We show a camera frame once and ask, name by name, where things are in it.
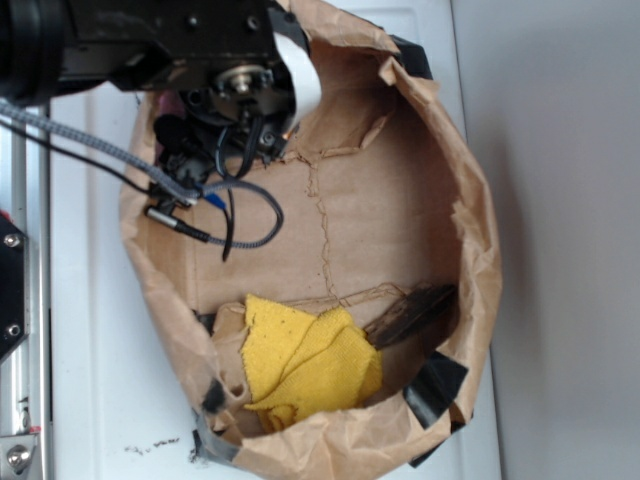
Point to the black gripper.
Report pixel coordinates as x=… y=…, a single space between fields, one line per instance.
x=240 y=69

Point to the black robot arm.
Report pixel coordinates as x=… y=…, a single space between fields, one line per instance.
x=32 y=48

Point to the brown paper bag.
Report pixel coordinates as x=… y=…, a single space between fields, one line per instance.
x=380 y=193

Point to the yellow cloth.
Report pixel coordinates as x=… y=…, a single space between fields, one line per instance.
x=298 y=364

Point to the black mounting plate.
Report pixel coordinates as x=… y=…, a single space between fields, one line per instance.
x=12 y=290

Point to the dark wooden block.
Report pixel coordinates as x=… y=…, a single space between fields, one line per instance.
x=427 y=311

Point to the black tape strip left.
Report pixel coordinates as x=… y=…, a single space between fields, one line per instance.
x=211 y=443

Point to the aluminium rail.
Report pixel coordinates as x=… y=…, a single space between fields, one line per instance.
x=26 y=445

